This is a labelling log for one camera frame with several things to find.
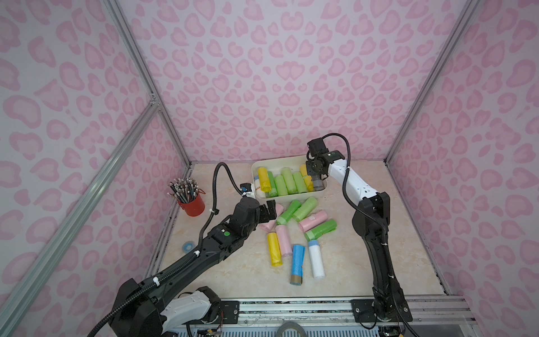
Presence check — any dark green roll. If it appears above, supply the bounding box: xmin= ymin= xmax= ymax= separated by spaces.
xmin=268 ymin=171 xmax=278 ymax=197

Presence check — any yellow roll with label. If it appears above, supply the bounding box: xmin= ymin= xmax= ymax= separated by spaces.
xmin=300 ymin=164 xmax=314 ymax=192

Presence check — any grey roll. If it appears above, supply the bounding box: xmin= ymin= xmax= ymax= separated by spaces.
xmin=312 ymin=175 xmax=325 ymax=191

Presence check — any light green roll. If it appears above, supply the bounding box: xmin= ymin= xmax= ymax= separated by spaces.
xmin=292 ymin=197 xmax=318 ymax=223
xmin=281 ymin=167 xmax=298 ymax=195

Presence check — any white roll blue cap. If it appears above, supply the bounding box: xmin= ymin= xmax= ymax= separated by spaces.
xmin=308 ymin=240 xmax=326 ymax=279
xmin=254 ymin=176 xmax=265 ymax=198

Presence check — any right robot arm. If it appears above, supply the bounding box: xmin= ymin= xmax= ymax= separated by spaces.
xmin=305 ymin=133 xmax=413 ymax=324

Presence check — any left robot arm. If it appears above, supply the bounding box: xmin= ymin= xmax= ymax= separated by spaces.
xmin=88 ymin=197 xmax=277 ymax=336

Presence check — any pink roll upper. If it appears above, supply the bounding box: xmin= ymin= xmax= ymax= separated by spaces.
xmin=257 ymin=204 xmax=284 ymax=233

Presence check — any pink roll lower middle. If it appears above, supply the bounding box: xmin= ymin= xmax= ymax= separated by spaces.
xmin=275 ymin=225 xmax=293 ymax=257

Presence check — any pink roll with label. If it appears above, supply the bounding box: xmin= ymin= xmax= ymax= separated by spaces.
xmin=298 ymin=210 xmax=328 ymax=233

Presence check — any blue tape roll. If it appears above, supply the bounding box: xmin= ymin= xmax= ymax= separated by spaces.
xmin=182 ymin=241 xmax=196 ymax=254

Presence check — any red pen holder cup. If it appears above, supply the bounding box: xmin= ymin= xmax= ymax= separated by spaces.
xmin=177 ymin=189 xmax=206 ymax=217

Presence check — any bundle of pens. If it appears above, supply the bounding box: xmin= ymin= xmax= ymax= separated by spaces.
xmin=168 ymin=178 xmax=200 ymax=204

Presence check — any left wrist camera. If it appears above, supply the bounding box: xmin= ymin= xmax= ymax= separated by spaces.
xmin=239 ymin=183 xmax=256 ymax=199

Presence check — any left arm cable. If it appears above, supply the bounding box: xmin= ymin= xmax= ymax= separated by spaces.
xmin=197 ymin=161 xmax=243 ymax=249

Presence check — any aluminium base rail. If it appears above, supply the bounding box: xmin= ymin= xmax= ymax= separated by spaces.
xmin=113 ymin=294 xmax=481 ymax=337

